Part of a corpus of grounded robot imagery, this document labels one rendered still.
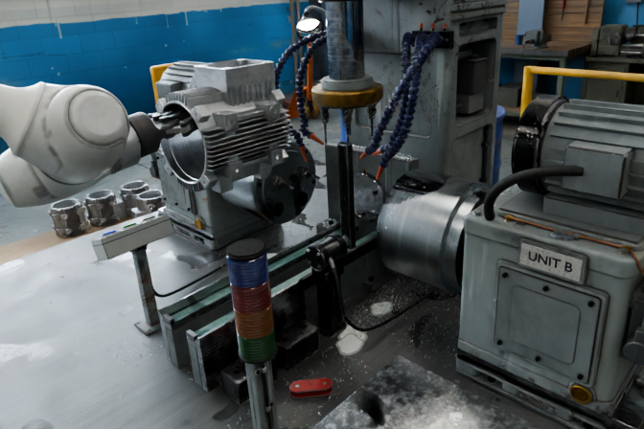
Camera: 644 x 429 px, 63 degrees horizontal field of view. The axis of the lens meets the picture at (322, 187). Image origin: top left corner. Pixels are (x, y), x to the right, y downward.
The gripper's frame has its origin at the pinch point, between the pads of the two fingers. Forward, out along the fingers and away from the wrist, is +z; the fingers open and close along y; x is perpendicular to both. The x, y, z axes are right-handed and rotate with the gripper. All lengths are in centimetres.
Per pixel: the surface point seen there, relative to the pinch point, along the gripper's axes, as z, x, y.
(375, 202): 41, 40, -1
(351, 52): 37.5, -1.4, -1.1
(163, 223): -8.3, 30.0, 23.6
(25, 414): -50, 52, 18
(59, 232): 25, 121, 249
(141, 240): -14.9, 31.1, 22.9
